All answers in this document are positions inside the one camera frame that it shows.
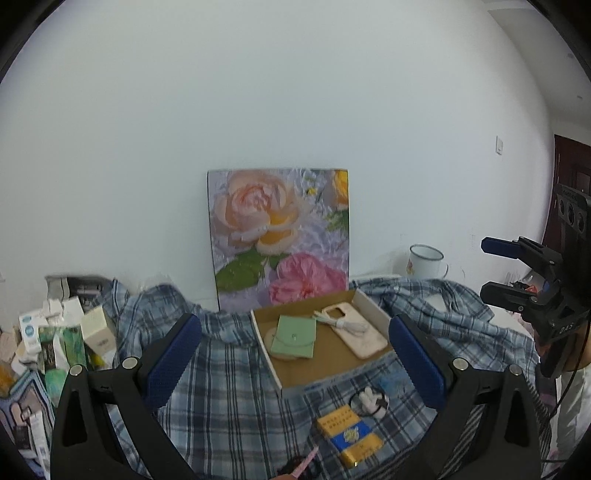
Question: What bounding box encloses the gold blue cigarette pack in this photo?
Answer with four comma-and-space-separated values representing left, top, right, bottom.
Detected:
317, 406, 384, 468

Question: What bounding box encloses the beige phone case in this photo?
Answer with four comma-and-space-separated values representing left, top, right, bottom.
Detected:
315, 302, 389, 360

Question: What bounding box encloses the white charging cable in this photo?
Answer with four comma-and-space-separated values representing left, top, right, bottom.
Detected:
312, 309, 371, 338

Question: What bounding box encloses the black hair ties pink card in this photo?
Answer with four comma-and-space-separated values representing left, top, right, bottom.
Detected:
276, 446, 322, 480

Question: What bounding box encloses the tan round vented pad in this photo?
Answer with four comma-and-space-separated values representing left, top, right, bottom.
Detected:
263, 327, 297, 361

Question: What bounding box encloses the green snap pouch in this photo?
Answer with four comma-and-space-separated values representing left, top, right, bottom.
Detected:
276, 315, 317, 359

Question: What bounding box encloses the blue tissue packet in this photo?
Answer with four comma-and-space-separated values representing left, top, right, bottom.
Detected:
377, 370, 413, 400

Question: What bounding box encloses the black white striped cloth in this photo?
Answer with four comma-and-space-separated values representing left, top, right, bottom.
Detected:
400, 373, 544, 479

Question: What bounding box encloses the cartoon print bag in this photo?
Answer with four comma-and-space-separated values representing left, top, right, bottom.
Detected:
1, 371, 55, 479

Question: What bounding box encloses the white enamel mug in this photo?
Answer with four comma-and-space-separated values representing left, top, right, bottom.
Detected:
407, 244, 450, 279

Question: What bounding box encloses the dark wooden door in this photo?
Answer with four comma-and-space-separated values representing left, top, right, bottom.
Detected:
543, 135, 591, 251

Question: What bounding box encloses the pile of small boxes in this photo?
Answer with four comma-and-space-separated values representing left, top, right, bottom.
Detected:
1, 275, 116, 403

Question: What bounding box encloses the blue plaid shirt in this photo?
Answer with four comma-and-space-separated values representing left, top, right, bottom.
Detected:
96, 278, 539, 479

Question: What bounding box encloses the cardboard box with floral lid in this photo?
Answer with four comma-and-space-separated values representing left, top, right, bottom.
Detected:
207, 168, 392, 392

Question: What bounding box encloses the white wall switch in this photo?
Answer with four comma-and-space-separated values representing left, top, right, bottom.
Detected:
495, 136, 504, 155

